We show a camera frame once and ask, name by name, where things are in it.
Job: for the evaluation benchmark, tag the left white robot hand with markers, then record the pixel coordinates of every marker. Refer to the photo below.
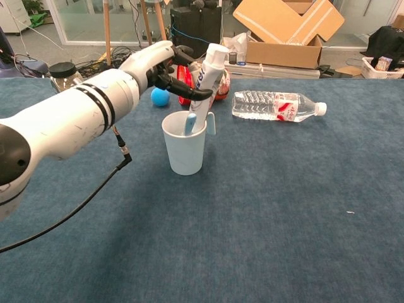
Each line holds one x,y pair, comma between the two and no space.
148,60

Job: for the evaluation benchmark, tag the white toothpaste tube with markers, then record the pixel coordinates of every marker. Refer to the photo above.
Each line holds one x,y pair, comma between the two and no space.
210,69

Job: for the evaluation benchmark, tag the light blue toothbrush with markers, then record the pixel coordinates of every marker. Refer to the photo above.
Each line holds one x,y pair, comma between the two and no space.
189,124

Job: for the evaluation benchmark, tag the blue ball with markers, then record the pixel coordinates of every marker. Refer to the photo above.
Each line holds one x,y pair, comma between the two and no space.
159,98

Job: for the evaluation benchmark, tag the red snack canister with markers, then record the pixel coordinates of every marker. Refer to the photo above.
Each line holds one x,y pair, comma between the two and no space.
224,85

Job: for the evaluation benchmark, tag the black mesh pen cup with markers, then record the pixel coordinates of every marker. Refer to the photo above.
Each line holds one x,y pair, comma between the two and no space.
233,58

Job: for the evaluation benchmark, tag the wooden furniture leg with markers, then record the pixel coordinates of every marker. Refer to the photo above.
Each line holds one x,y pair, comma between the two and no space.
159,19
146,22
107,31

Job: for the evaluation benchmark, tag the black computer tower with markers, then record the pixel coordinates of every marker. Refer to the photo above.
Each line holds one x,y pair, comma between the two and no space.
195,28

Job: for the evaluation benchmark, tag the glass jar black lid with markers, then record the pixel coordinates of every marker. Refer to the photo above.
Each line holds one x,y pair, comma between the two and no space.
63,71

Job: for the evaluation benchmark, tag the white plastic bag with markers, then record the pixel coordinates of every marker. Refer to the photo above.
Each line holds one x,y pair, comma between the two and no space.
236,42

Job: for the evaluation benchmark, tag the green cloth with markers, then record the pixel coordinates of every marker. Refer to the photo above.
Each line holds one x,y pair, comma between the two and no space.
38,19

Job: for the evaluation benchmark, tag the clear plastic water bottle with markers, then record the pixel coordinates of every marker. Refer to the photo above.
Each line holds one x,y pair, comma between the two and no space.
262,105

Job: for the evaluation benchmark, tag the large flattened cardboard box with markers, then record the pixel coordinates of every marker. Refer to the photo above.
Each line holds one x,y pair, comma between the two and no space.
277,19

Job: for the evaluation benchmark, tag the open cardboard box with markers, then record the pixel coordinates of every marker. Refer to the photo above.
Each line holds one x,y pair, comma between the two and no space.
284,53

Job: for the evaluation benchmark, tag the long aluminium profile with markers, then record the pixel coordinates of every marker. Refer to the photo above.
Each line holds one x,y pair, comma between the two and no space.
284,72

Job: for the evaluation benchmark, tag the white cabinet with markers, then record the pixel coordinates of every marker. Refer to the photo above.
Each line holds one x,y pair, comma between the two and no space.
12,15

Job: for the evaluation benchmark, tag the blue carpet table cover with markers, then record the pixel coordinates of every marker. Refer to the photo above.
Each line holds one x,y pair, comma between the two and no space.
252,221

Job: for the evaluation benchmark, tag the small cardboard piece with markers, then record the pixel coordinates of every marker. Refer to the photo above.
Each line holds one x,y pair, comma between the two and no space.
348,71

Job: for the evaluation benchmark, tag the white plastic basket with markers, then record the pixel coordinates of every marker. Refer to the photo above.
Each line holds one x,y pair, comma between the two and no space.
372,73

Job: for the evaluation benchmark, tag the small printed carton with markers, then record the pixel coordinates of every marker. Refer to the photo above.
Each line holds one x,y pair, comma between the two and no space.
383,63

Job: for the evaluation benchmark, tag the black cloth cover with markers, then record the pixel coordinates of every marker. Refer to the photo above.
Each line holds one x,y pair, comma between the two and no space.
386,41

